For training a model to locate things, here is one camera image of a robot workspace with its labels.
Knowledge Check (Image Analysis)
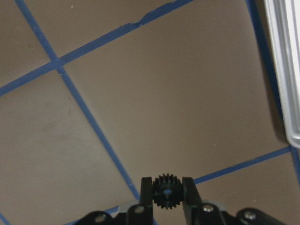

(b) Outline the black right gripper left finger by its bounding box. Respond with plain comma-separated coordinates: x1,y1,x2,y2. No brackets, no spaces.
79,177,154,225

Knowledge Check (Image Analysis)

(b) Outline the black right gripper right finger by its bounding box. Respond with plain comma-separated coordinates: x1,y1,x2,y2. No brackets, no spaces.
182,177,284,225

